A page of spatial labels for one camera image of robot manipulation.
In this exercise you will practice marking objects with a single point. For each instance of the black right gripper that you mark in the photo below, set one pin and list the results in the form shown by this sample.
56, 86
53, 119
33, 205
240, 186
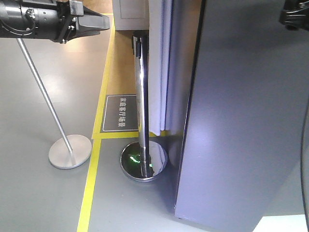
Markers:
295, 14

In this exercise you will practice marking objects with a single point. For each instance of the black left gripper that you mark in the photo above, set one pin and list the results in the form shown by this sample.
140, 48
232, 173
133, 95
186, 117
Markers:
89, 22

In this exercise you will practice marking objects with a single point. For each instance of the fridge door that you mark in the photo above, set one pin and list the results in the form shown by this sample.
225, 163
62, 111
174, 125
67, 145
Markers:
247, 107

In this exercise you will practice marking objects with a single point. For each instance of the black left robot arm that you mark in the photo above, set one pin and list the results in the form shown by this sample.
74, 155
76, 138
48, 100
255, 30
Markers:
55, 20

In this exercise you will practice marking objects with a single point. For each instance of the dark floor sign plate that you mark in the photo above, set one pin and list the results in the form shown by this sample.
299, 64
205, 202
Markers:
120, 114

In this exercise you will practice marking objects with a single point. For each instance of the matte silver stanchion post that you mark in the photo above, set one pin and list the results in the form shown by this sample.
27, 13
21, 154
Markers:
70, 151

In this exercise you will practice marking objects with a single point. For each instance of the chrome stanchion post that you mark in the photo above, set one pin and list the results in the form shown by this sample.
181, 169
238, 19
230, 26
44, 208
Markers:
144, 160

